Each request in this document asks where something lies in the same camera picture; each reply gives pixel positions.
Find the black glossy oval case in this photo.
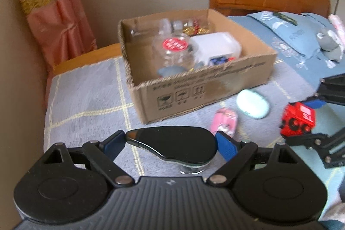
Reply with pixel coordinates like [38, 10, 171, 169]
[125, 126, 218, 167]

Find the white plastic container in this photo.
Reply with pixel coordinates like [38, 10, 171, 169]
[190, 32, 242, 65]

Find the pink gold curtain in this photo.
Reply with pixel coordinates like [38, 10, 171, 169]
[10, 0, 98, 69]

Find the blue floral pillow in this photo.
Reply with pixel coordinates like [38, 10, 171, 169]
[248, 11, 335, 59]

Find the pink clear keychain toy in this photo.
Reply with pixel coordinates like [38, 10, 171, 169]
[210, 107, 238, 137]

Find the clear round plastic jar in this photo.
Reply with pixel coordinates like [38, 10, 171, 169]
[130, 18, 173, 38]

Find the clear jar red label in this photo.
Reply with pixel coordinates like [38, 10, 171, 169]
[152, 33, 198, 70]

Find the red toy train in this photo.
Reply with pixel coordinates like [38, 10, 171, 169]
[279, 102, 316, 138]

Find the wooden table edge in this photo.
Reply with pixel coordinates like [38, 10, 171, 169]
[53, 43, 122, 76]

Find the grey plush toy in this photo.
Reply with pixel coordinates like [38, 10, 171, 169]
[316, 28, 344, 63]

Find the blue grey checked cloth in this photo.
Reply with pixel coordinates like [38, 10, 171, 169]
[42, 51, 345, 220]

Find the light blue round case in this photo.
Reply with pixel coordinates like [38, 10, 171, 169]
[236, 89, 270, 119]

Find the cardboard box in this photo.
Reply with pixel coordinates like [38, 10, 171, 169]
[118, 9, 277, 124]

